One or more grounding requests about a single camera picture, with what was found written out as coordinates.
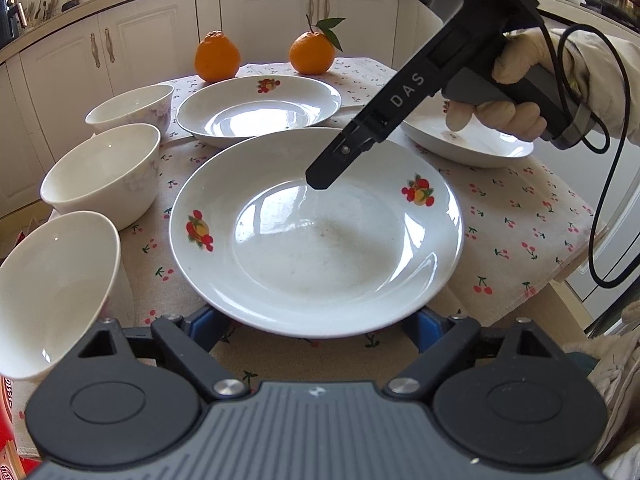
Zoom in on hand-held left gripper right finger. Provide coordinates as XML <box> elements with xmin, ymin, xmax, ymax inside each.
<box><xmin>384</xmin><ymin>305</ymin><xmax>555</xmax><ymax>402</ymax></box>

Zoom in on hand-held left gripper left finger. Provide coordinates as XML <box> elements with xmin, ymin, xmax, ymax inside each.
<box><xmin>75</xmin><ymin>305</ymin><xmax>251</xmax><ymax>402</ymax></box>

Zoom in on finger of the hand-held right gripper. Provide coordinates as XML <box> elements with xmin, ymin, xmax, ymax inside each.
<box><xmin>305</xmin><ymin>105</ymin><xmax>387</xmax><ymax>192</ymax></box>

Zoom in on white fruit-print plate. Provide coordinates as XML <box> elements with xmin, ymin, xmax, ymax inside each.
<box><xmin>169</xmin><ymin>127</ymin><xmax>463</xmax><ymax>339</ymax></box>
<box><xmin>400</xmin><ymin>102</ymin><xmax>535</xmax><ymax>169</ymax></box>
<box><xmin>176</xmin><ymin>75</ymin><xmax>343</xmax><ymax>149</ymax></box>

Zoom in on white floral ceramic bowl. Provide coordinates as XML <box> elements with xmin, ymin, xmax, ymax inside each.
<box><xmin>0</xmin><ymin>210</ymin><xmax>132</xmax><ymax>382</ymax></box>
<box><xmin>85</xmin><ymin>84</ymin><xmax>175</xmax><ymax>137</ymax></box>
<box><xmin>40</xmin><ymin>124</ymin><xmax>162</xmax><ymax>232</ymax></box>

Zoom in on person's right forearm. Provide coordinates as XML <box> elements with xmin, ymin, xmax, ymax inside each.
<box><xmin>547</xmin><ymin>27</ymin><xmax>640</xmax><ymax>145</ymax></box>

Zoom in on person's right hand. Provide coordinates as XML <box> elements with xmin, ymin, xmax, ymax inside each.
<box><xmin>445</xmin><ymin>29</ymin><xmax>568</xmax><ymax>143</ymax></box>

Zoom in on orange with green leaf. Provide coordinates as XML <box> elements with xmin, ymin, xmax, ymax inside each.
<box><xmin>289</xmin><ymin>16</ymin><xmax>347</xmax><ymax>75</ymax></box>

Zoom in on cherry-print tablecloth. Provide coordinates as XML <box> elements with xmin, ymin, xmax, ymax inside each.
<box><xmin>10</xmin><ymin>57</ymin><xmax>608</xmax><ymax>413</ymax></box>

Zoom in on bumpy-top orange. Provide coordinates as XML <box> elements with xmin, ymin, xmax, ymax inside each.
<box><xmin>194</xmin><ymin>30</ymin><xmax>239</xmax><ymax>83</ymax></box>

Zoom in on red cardboard carton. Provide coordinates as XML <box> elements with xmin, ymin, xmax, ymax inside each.
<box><xmin>0</xmin><ymin>375</ymin><xmax>43</xmax><ymax>480</ymax></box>

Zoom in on white kitchen cabinets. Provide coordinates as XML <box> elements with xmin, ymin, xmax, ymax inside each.
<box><xmin>0</xmin><ymin>0</ymin><xmax>416</xmax><ymax>221</ymax></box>

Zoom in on dark blue kitchen appliance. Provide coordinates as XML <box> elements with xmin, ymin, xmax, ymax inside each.
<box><xmin>0</xmin><ymin>0</ymin><xmax>27</xmax><ymax>50</ymax></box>

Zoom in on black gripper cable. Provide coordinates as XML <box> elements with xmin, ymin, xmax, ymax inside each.
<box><xmin>552</xmin><ymin>24</ymin><xmax>640</xmax><ymax>289</ymax></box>

